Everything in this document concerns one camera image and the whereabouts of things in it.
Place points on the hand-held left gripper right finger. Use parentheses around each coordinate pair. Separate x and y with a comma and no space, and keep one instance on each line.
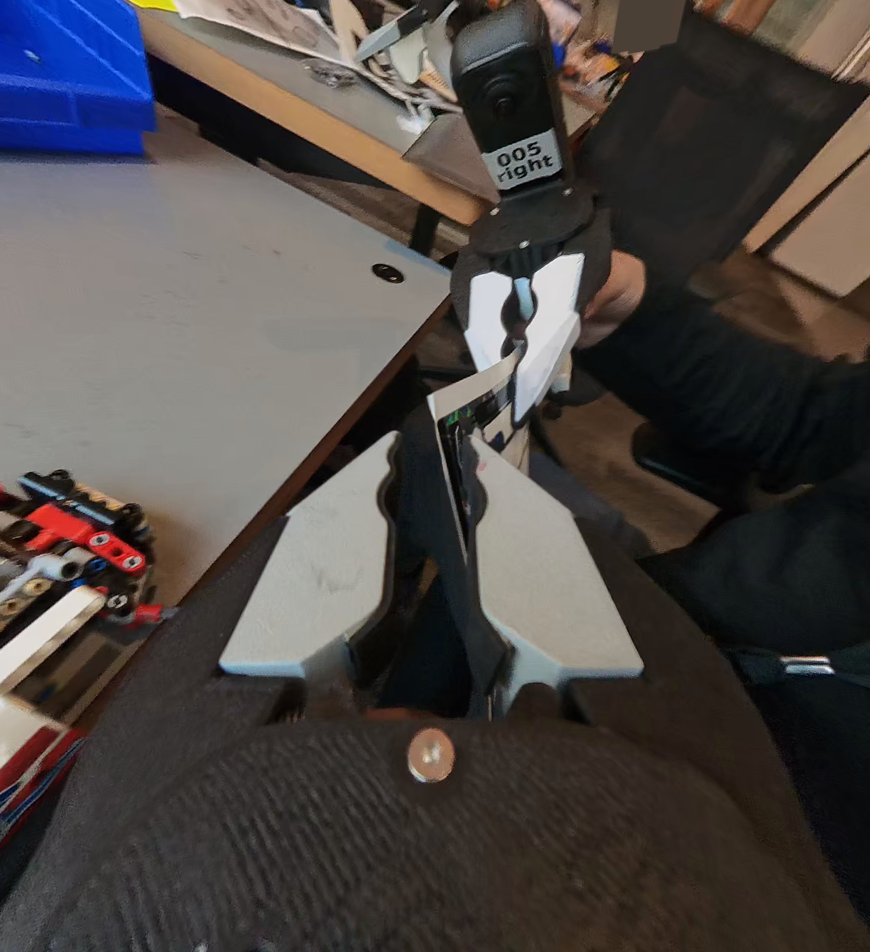
(546,587)

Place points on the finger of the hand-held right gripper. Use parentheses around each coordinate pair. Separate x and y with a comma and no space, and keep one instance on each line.
(488,312)
(554,320)

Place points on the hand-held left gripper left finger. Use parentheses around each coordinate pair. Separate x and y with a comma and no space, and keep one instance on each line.
(308,580)

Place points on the sticker sheet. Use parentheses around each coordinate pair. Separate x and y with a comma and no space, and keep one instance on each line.
(465,390)

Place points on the brick-built toy race car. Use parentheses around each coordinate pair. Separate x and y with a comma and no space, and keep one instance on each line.
(55,535)

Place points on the person's right forearm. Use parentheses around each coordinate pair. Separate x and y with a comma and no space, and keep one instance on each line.
(703,387)

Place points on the black desk grommet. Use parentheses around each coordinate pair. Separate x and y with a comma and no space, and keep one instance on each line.
(388,273)

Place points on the grey desk with wooden edge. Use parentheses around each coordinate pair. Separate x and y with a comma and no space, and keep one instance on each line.
(293,97)

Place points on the person's right hand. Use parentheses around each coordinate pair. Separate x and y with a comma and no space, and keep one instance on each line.
(621,297)

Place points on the black mesh office chair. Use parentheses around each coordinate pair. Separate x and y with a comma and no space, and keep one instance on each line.
(718,134)

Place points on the printed instruction papers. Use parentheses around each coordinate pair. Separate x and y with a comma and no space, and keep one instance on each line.
(271,22)

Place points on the large blue storage bin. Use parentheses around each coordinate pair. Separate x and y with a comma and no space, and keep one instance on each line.
(48,67)

